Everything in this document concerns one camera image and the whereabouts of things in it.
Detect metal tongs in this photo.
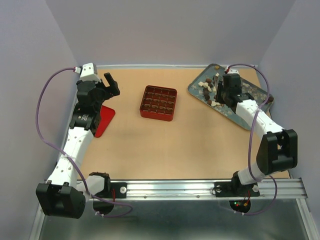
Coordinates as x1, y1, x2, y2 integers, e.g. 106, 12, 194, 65
213, 76, 222, 103

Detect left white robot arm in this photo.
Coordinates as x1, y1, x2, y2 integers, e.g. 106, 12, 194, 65
35, 72, 120, 219

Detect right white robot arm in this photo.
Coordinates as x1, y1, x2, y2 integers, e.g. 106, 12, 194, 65
213, 73, 298, 198

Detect white round chocolate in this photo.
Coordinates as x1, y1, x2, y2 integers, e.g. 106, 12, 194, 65
211, 101, 220, 107

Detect red chocolate box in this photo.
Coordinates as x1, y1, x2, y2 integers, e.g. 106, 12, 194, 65
139, 85, 178, 122

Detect blue floral tray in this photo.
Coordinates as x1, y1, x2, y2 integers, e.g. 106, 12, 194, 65
187, 63, 267, 130

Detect red box lid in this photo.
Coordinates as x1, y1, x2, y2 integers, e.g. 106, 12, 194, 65
94, 105, 116, 138

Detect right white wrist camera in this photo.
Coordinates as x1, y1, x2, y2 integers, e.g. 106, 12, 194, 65
225, 69, 239, 74

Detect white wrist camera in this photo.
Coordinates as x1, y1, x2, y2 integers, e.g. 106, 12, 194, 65
225, 69, 239, 74
79, 62, 100, 83

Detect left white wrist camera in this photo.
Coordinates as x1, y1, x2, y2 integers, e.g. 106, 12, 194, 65
79, 62, 100, 83

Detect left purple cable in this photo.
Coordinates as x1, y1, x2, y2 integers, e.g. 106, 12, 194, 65
36, 66, 134, 218

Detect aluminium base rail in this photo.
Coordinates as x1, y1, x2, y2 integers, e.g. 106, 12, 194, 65
111, 178, 308, 201

